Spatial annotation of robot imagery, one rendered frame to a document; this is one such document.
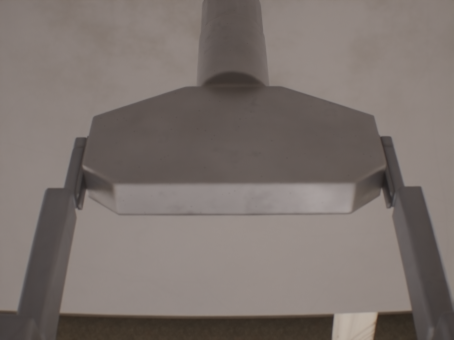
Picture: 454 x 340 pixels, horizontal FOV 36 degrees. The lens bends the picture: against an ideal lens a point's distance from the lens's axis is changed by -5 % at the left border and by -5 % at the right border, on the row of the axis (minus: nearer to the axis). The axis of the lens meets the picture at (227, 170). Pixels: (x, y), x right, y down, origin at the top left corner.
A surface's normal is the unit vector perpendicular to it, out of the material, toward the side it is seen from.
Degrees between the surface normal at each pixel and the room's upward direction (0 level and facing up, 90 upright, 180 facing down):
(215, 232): 90
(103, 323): 172
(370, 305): 90
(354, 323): 91
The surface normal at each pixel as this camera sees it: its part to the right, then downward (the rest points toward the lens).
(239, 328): 0.00, -0.65
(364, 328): 0.00, 0.65
